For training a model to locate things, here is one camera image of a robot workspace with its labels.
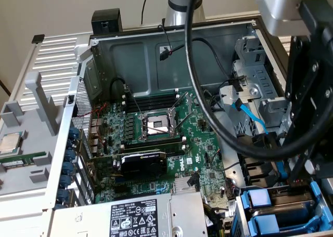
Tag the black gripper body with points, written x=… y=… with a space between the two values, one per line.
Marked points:
x=325 y=52

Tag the grey disk bay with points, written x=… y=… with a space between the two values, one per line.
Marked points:
x=240 y=216

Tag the metal socket cover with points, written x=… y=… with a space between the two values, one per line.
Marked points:
x=186 y=102

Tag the green motherboard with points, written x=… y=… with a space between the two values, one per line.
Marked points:
x=197 y=148

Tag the open PC case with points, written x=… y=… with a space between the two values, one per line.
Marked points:
x=156 y=65

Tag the black RAM slot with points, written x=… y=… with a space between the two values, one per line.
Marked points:
x=151 y=105
x=156 y=148
x=153 y=141
x=151 y=98

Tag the CPU socket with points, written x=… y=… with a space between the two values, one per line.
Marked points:
x=156 y=125

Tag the silver chipset heatsink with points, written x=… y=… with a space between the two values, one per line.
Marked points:
x=182 y=185

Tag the metal locking lever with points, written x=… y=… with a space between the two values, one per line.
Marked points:
x=135 y=102

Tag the black graphics card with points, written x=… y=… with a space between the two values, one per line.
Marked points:
x=143 y=164

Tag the blue card latch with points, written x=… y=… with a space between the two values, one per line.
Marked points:
x=73 y=133
x=71 y=144
x=64 y=195
x=68 y=169
x=66 y=182
x=69 y=156

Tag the grey power supply unit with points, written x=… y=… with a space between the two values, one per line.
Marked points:
x=104 y=216

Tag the small black end cap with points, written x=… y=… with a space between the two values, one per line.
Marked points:
x=37 y=38

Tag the grey parts rack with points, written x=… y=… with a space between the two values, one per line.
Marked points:
x=33 y=133

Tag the green RAM stick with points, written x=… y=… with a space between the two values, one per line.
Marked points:
x=15 y=162

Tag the silver CPU chip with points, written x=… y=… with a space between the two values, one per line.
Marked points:
x=9 y=142

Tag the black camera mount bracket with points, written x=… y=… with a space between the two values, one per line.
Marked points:
x=317 y=13

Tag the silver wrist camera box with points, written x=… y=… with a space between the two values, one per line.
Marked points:
x=281 y=11

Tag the black mount box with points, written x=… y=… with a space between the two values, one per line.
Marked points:
x=106 y=21

